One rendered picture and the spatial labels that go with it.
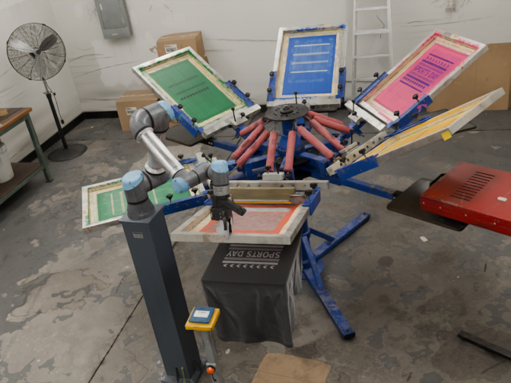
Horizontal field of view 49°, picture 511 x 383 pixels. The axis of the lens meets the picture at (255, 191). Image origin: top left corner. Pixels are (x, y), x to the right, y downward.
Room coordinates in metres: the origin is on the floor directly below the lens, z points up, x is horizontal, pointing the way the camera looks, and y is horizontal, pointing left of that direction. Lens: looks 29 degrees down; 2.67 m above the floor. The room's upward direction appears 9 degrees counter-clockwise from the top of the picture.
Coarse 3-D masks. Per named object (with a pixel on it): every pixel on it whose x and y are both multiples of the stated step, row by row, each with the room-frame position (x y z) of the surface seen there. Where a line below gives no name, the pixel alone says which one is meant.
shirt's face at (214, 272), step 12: (216, 252) 2.51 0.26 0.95; (288, 252) 2.41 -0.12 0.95; (216, 264) 2.40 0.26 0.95; (288, 264) 2.30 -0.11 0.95; (204, 276) 2.32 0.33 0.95; (216, 276) 2.30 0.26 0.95; (228, 276) 2.29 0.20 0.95; (240, 276) 2.27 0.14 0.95; (252, 276) 2.25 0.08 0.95; (264, 276) 2.24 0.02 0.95; (276, 276) 2.23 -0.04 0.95
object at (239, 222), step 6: (240, 204) 2.77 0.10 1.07; (234, 216) 2.56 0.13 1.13; (240, 216) 2.55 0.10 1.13; (246, 216) 2.54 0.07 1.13; (252, 216) 2.53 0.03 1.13; (210, 222) 2.49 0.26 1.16; (216, 222) 2.48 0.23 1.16; (234, 222) 2.45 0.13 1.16; (240, 222) 2.44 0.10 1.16; (246, 222) 2.43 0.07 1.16; (204, 228) 2.39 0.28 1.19; (210, 228) 2.38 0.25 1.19; (234, 228) 2.35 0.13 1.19; (240, 228) 2.34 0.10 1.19
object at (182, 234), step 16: (208, 208) 2.64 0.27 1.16; (304, 208) 2.49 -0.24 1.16; (192, 224) 2.41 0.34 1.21; (176, 240) 2.24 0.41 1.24; (192, 240) 2.21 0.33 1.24; (208, 240) 2.19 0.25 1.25; (224, 240) 2.16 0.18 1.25; (240, 240) 2.14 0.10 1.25; (256, 240) 2.12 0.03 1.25; (272, 240) 2.09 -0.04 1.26; (288, 240) 2.07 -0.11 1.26
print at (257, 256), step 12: (228, 252) 2.49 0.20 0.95; (240, 252) 2.48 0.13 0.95; (252, 252) 2.46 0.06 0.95; (264, 252) 2.44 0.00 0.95; (276, 252) 2.42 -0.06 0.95; (228, 264) 2.38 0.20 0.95; (240, 264) 2.37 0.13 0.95; (252, 264) 2.35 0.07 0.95; (264, 264) 2.33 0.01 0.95; (276, 264) 2.32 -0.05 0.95
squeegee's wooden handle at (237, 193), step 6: (234, 192) 2.77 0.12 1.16; (240, 192) 2.76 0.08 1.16; (246, 192) 2.75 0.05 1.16; (252, 192) 2.74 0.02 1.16; (258, 192) 2.73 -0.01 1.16; (264, 192) 2.71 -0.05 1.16; (270, 192) 2.70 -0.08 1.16; (276, 192) 2.69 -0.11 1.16; (282, 192) 2.68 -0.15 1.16; (288, 192) 2.67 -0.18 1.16; (294, 192) 2.67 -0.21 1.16; (234, 198) 2.76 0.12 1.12; (240, 198) 2.75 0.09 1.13; (246, 198) 2.74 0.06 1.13; (252, 198) 2.73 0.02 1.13; (258, 198) 2.72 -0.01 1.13; (264, 198) 2.71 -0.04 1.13; (270, 198) 2.70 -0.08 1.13; (276, 198) 2.68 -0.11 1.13; (282, 198) 2.67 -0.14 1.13; (288, 198) 2.66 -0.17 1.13
